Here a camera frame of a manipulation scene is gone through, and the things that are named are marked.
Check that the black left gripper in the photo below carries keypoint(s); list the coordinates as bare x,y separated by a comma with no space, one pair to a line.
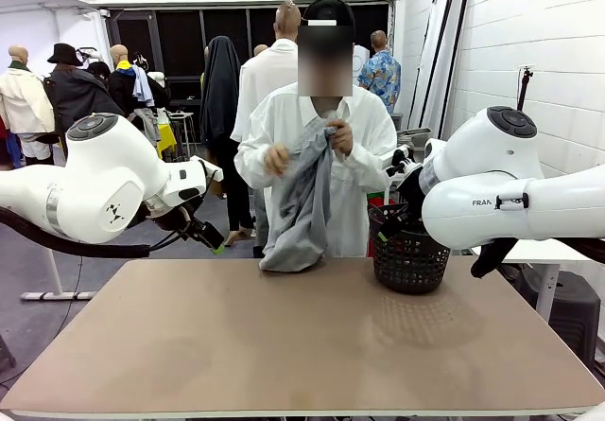
182,220

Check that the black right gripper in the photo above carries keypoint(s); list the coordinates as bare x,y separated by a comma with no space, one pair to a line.
410,196

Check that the black plastic laundry basket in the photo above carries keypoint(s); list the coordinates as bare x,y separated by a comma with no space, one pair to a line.
409,265

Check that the grey training pants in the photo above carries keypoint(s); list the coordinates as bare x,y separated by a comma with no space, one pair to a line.
302,203

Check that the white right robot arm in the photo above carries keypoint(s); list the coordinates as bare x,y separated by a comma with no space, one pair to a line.
477,180

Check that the person's right forearm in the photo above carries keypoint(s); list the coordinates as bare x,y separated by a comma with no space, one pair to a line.
250,163

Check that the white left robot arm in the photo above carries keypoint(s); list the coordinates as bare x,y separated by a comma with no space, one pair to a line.
108,175

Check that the person's left forearm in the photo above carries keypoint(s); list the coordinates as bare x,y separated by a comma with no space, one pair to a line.
373,161

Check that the person's left hand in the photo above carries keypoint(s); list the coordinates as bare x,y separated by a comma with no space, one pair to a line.
342,139

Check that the person's right hand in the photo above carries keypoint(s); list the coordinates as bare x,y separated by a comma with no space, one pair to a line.
276,158

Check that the red and green box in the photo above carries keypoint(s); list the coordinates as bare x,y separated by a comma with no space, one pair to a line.
378,199

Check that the yellow cloth table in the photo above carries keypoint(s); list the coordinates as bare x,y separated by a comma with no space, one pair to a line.
166,138

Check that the person in white shirt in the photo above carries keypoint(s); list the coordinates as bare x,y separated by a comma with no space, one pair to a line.
283,118

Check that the man in blue floral shirt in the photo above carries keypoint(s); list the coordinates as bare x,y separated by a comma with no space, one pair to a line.
382,78

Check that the mannequin in black hooded cloak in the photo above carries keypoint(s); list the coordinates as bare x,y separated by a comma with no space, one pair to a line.
219,90

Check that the white side table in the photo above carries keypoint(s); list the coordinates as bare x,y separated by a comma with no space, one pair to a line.
543,253

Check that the white desk with T-foot leg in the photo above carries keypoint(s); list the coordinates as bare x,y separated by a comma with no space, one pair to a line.
54,274

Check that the white standing fan unit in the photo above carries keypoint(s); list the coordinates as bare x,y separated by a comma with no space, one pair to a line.
360,66

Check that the mannequin in white shirt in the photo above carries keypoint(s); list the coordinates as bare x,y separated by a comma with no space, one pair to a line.
264,71

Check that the mannequin with yellow scarf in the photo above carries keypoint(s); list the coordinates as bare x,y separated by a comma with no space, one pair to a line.
125,85

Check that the black plastic stool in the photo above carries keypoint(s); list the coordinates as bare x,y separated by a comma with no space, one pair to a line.
567,307

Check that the small bald mannequin head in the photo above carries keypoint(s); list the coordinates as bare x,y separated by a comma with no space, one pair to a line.
261,50

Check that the black cap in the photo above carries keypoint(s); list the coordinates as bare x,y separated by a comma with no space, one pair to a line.
328,9

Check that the black stand foot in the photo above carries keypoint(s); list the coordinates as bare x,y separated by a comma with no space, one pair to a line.
5,352

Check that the mannequin in cream coat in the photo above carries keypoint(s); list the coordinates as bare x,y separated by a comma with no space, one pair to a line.
23,99

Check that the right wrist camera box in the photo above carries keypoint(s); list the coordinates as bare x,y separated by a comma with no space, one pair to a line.
402,158

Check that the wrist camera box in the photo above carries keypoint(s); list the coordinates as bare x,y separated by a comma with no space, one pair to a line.
210,168
402,158

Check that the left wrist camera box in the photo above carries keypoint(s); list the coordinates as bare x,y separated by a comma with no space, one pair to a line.
210,168

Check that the metal frame stool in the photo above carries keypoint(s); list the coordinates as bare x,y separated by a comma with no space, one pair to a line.
185,125

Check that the white panel with black frame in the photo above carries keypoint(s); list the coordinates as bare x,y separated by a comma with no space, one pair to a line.
432,61
456,61

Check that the black framed window wall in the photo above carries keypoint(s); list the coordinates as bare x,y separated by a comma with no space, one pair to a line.
179,42

